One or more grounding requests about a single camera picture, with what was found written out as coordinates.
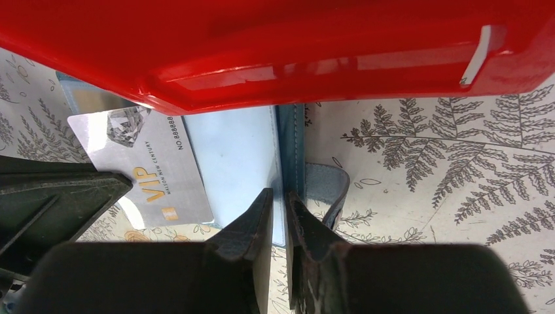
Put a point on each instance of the red plastic bin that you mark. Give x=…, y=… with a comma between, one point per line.
x=185, y=57

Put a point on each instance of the floral patterned table mat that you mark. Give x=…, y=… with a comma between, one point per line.
x=449, y=170

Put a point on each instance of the blue card holder wallet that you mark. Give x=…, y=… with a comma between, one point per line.
x=239, y=152

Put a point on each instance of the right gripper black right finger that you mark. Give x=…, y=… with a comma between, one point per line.
x=328, y=274

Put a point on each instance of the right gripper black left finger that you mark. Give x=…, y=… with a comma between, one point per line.
x=228, y=273

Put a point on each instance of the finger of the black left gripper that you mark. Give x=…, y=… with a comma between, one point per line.
x=44, y=204

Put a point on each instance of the silver VIP credit card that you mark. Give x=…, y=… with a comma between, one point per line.
x=152, y=150

